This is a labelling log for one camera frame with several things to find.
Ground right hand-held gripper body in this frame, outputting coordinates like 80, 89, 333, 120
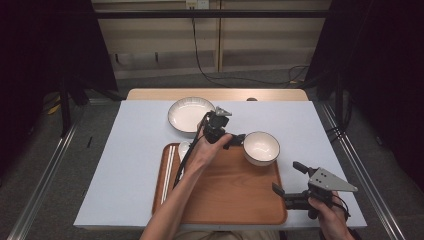
282, 166, 360, 221

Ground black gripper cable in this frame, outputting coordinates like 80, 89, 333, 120
172, 112, 213, 190
331, 194, 351, 222

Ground white wall socket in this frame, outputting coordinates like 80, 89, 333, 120
185, 0, 210, 10

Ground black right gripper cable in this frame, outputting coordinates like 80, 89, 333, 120
331, 194, 351, 222

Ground wooden wall post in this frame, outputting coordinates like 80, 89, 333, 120
214, 0, 224, 73

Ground pale blue table sheet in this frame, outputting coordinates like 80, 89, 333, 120
73, 99, 368, 231

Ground white plate with dark rim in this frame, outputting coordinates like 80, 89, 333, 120
167, 96, 217, 135

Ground person's beige trousers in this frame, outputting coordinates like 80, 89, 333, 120
173, 229, 282, 240

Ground white ceramic spoon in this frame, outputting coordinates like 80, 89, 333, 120
177, 141, 192, 162

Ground aluminium floor rail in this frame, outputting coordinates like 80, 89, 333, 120
319, 100, 407, 240
6, 99, 90, 240

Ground person's right hand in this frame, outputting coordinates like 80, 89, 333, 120
307, 190, 352, 240

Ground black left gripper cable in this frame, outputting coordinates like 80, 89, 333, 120
172, 112, 213, 190

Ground long black wall cable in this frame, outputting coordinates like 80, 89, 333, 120
190, 6, 312, 86

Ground black curtain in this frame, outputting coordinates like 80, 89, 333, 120
0, 0, 119, 176
304, 0, 424, 192

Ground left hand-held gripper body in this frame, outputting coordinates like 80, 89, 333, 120
202, 106, 235, 145

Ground black metal stand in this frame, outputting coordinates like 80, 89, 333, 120
59, 74, 73, 138

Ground light wooden table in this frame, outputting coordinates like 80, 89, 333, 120
125, 87, 310, 102

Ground black horizontal metal bar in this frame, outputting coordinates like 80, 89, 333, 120
94, 9, 332, 20

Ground white bowl with dark rim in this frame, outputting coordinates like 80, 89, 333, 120
242, 130, 281, 167

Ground person's left hand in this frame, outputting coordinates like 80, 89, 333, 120
184, 121, 234, 175

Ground brown wooden tray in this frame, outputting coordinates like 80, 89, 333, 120
151, 142, 289, 226

